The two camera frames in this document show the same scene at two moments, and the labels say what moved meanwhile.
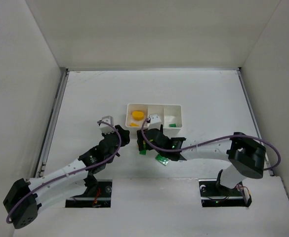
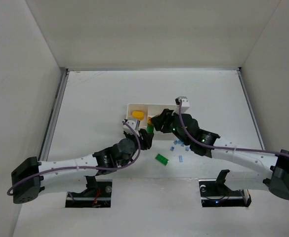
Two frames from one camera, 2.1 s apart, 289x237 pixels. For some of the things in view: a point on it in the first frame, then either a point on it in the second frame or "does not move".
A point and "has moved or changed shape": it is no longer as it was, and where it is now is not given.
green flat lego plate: (163, 160) does not move
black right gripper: (146, 138) → (166, 121)
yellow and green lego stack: (144, 151) has moved or changed shape
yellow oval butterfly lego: (138, 115) does not move
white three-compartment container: (171, 115) does not move
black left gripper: (119, 138) → (144, 139)
